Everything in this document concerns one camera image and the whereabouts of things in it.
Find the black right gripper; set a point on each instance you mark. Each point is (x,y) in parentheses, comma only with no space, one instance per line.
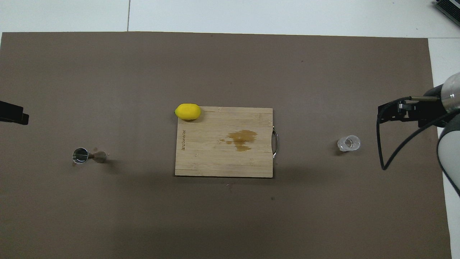
(429,113)

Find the steel double jigger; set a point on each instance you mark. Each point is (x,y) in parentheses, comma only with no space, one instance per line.
(80,155)

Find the yellow lemon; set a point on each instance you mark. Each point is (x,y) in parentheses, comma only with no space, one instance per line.
(187,111)

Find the wooden cutting board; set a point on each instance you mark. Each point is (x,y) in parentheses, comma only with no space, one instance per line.
(215,162)

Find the small clear plastic cup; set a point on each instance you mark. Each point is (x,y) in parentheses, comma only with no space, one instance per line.
(348,143)

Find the large brown table mat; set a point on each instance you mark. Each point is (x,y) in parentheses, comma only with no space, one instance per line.
(230,72)

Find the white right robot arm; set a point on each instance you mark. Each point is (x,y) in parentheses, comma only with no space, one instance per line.
(451,151)

